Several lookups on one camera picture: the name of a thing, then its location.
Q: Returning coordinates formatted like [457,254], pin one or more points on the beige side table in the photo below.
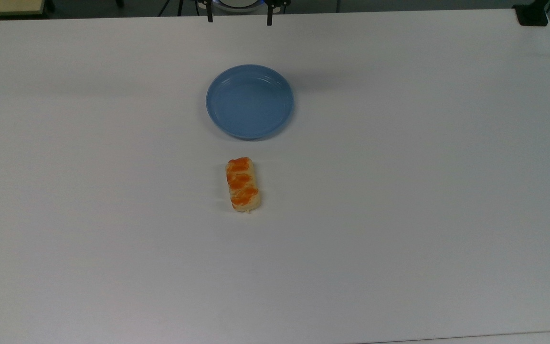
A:
[5,6]

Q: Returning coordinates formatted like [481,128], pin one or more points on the black table clamp mount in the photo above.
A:
[532,16]

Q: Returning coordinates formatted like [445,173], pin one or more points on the orange glazed bread loaf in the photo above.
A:
[242,184]

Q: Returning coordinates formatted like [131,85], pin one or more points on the black tripod legs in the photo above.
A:
[170,6]

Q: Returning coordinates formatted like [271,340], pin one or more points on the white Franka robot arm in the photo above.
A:
[238,4]

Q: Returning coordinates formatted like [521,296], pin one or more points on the blue round plate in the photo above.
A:
[249,102]

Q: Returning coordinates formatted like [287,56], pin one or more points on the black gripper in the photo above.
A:
[275,2]

